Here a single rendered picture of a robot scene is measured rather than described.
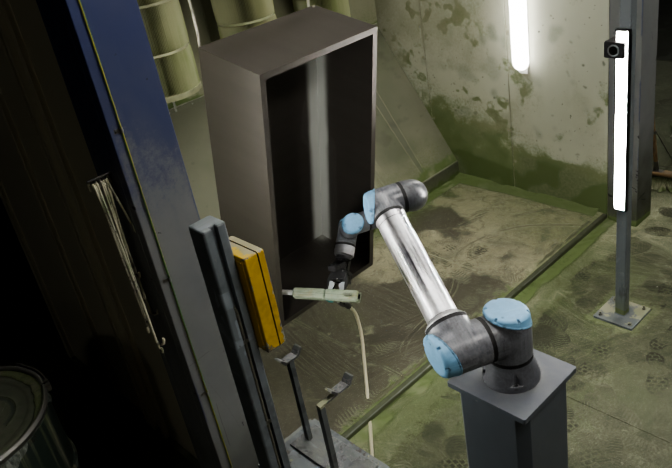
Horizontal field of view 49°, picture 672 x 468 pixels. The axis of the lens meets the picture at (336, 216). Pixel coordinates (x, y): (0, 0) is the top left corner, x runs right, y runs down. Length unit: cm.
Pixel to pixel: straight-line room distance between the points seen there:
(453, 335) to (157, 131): 108
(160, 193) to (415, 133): 317
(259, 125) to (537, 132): 241
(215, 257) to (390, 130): 343
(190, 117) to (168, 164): 224
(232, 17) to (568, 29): 184
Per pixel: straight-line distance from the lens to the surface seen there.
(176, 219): 211
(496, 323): 234
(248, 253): 161
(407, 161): 490
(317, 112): 335
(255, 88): 259
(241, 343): 170
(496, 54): 466
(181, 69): 380
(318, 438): 220
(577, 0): 428
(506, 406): 245
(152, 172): 203
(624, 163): 342
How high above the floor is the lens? 233
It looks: 28 degrees down
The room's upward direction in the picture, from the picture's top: 11 degrees counter-clockwise
